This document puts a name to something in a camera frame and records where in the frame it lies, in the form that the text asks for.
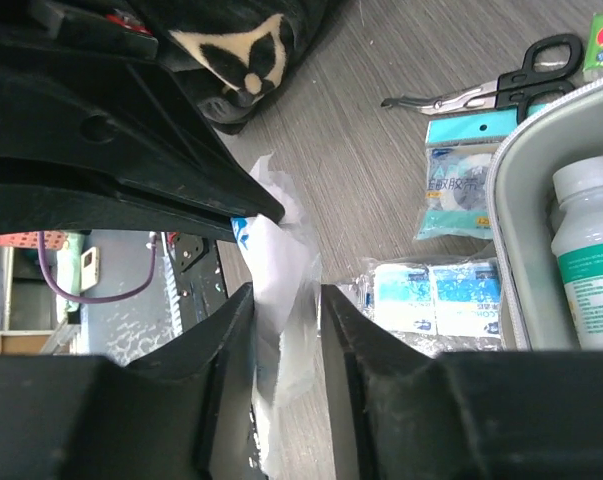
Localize medical tape roll packet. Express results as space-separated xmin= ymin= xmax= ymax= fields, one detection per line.
xmin=415 ymin=109 xmax=517 ymax=240

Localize grey medicine kit case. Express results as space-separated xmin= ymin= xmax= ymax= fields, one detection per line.
xmin=486 ymin=78 xmax=603 ymax=350

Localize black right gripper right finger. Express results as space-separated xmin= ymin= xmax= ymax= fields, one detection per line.
xmin=321 ymin=285 xmax=603 ymax=479

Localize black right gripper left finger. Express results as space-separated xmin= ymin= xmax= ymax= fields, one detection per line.
xmin=0 ymin=285 xmax=254 ymax=479

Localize alcohol pads plastic bag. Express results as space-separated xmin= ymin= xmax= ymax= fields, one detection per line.
xmin=337 ymin=254 xmax=503 ymax=357

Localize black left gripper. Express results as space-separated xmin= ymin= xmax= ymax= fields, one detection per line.
xmin=0 ymin=1 xmax=284 ymax=221

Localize black floral plush blanket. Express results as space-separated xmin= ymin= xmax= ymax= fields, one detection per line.
xmin=131 ymin=1 xmax=342 ymax=135

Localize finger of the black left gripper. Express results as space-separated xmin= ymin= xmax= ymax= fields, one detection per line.
xmin=0 ymin=184 xmax=235 ymax=242

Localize black handled scissors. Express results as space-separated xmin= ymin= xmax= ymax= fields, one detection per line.
xmin=381 ymin=33 xmax=584 ymax=123

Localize white bottle green label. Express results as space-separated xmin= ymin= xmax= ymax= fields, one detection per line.
xmin=551 ymin=156 xmax=603 ymax=350

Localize white gauze packet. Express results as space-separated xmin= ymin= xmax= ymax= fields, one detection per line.
xmin=231 ymin=155 xmax=322 ymax=479

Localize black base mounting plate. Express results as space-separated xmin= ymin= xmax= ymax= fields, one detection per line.
xmin=169 ymin=233 xmax=228 ymax=332

